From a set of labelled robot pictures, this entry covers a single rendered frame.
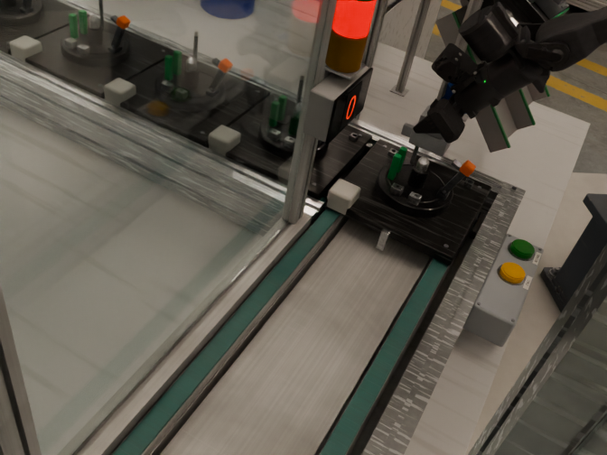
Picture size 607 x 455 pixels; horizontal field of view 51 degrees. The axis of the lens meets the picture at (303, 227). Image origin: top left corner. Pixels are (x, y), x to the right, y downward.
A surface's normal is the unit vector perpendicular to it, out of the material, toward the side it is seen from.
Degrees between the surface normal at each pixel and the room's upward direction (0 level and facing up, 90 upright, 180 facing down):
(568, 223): 0
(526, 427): 90
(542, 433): 90
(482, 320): 90
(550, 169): 0
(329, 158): 0
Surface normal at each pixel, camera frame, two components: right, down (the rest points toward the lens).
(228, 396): 0.15, -0.73
